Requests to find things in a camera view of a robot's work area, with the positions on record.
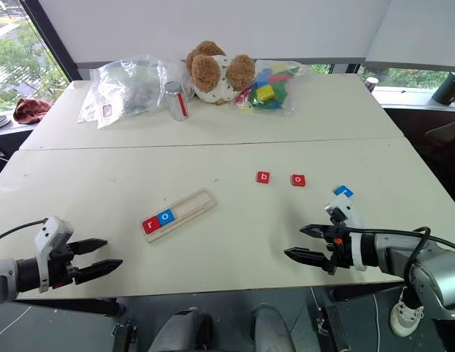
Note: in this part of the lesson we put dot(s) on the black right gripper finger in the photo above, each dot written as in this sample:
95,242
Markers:
315,231
308,256

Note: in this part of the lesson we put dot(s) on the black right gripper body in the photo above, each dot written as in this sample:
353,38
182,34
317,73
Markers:
341,253

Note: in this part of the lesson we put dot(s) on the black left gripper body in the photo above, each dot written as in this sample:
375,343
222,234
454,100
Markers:
62,265

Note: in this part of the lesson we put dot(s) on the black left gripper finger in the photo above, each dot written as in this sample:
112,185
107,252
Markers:
90,246
99,269

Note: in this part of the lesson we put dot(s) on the blue letter tile t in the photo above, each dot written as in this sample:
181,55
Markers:
343,190

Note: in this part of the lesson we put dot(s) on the red letter tile o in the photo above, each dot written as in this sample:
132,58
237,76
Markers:
298,180

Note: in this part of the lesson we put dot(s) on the red letter tile r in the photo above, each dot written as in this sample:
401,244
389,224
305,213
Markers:
150,225

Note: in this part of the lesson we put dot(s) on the red letter tile b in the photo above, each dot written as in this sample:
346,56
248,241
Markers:
263,177

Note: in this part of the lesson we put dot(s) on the blue letter tile o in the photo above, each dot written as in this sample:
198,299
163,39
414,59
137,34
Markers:
165,217

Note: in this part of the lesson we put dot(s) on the wooden letter tile tray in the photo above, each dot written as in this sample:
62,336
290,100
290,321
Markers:
192,205

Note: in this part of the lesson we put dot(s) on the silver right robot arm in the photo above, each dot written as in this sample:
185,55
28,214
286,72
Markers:
433,264

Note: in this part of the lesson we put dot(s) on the bag of colourful wooden blocks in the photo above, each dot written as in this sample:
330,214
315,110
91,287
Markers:
268,91

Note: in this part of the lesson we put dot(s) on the dark grey rounded shape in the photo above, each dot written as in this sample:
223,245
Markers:
271,330
180,330

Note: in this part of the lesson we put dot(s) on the white sneaker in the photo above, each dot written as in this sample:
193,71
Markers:
405,319

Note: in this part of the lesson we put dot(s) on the red-brown cloth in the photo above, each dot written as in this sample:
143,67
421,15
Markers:
31,110

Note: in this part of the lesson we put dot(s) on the small dark can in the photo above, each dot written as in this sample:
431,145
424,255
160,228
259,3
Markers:
371,84

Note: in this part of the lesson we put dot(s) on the brown chair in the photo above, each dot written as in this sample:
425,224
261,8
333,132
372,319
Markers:
445,133

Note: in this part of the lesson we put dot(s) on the clear plastic bag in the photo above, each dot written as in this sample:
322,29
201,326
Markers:
124,88

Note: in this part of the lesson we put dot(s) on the clear jar with silver lid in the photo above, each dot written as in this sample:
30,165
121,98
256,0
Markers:
176,102

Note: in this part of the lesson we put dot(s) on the brown and white plush bear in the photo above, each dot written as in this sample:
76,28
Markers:
213,80

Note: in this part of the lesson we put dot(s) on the dark green tumbler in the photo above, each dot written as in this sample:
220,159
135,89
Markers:
447,88

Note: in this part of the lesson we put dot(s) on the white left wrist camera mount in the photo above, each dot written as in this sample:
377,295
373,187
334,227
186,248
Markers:
51,231

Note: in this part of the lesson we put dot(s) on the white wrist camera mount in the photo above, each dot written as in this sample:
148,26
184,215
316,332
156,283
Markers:
51,231
345,209

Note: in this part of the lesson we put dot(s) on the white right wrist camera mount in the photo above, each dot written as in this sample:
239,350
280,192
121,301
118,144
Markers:
345,209

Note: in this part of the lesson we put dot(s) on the black table frame bar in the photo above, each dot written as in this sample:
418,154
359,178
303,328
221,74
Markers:
73,306
359,291

